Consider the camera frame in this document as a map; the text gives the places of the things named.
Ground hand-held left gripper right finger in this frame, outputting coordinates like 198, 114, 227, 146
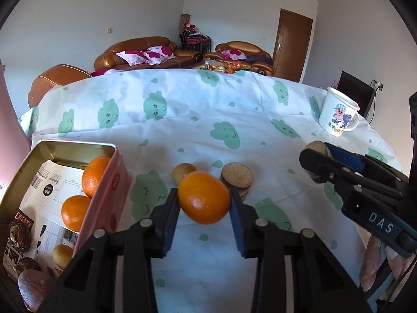
228, 187, 372, 313

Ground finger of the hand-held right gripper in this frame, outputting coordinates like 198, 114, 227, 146
324, 143, 366, 171
299, 149, 359, 187

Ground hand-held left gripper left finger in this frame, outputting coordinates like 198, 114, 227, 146
37, 187, 181, 313

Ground orange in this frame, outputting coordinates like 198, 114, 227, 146
61, 196, 92, 232
81, 156, 113, 198
179, 170, 231, 225

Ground pink tin box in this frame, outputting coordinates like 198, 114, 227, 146
0, 140, 131, 284

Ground brown longan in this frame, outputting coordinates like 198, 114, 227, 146
53, 244, 74, 269
171, 163, 198, 185

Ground dark brown round pastry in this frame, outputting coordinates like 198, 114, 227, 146
11, 257, 41, 273

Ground red label snack packet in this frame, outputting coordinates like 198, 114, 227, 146
8, 212, 35, 251

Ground person's right hand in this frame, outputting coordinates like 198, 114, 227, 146
359, 235, 388, 292

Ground white cartoon mug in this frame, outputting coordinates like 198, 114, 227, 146
317, 87, 360, 136

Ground round cracker stack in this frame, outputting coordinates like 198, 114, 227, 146
221, 162, 255, 201

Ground black television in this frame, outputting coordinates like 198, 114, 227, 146
337, 70, 375, 118

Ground printed paper leaflet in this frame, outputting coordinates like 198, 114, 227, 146
3, 160, 88, 281

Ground white tablecloth with green clouds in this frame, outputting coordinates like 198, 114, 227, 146
18, 68, 408, 313

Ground brown wooden door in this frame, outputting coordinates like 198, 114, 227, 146
272, 8, 314, 82

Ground cluttered coffee table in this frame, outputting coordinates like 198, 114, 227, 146
192, 59, 255, 72

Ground brown leather armchair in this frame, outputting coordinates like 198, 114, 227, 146
213, 41, 274, 75

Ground pink floral pillow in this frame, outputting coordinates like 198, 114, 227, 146
143, 46, 173, 65
222, 49, 246, 61
116, 50, 147, 66

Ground stacked dark chairs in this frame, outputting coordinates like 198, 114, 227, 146
179, 29, 212, 53

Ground pink electric kettle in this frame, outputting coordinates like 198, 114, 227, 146
0, 65, 31, 190

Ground brown leather sofa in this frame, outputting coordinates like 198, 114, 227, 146
94, 37, 203, 72

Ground brown leather chair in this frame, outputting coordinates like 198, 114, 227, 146
28, 64, 93, 108

